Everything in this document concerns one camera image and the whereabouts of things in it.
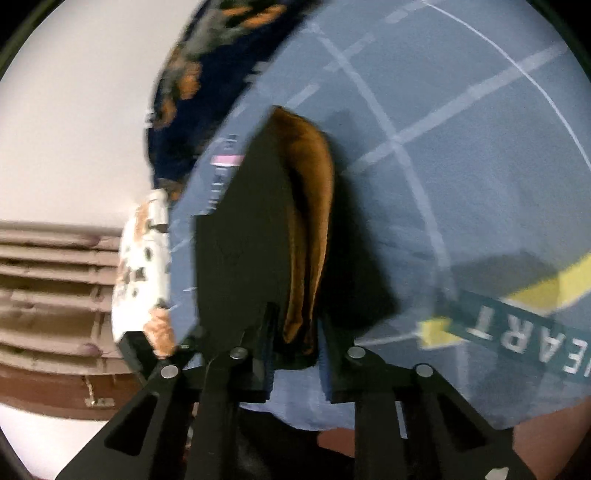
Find dark blue floral blanket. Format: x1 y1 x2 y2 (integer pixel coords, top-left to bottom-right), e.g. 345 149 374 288
145 0 319 204

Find white patterned pillow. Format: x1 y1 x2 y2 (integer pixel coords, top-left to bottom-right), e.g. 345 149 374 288
112 188 180 360

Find black pants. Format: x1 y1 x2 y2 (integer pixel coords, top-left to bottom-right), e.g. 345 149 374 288
194 105 400 370

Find blue grid-print bedsheet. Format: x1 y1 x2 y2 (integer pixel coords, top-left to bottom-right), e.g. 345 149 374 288
168 0 591 432

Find brown slatted wooden panel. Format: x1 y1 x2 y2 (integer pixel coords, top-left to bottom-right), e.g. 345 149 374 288
0 220 155 422

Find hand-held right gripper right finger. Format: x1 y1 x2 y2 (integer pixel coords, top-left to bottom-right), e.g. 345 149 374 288
318 314 539 480

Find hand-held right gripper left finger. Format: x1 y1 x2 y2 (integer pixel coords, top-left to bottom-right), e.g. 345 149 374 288
55 302 280 480

